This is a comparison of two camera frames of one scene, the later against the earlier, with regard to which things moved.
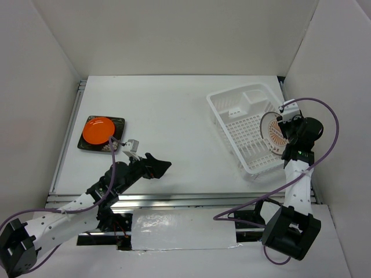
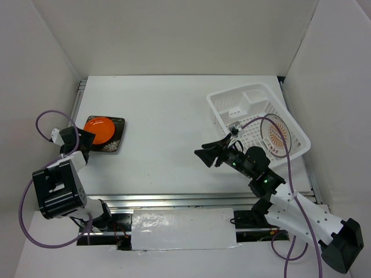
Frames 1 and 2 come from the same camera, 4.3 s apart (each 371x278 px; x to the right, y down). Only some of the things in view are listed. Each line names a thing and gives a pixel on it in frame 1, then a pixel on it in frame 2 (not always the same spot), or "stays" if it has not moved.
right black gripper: [295, 119] to [209, 154]
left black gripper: [156, 168] to [87, 137]
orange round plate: [98, 130] stays
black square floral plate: [119, 125] stays
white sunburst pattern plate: [273, 136] stays
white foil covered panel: [155, 229] stays
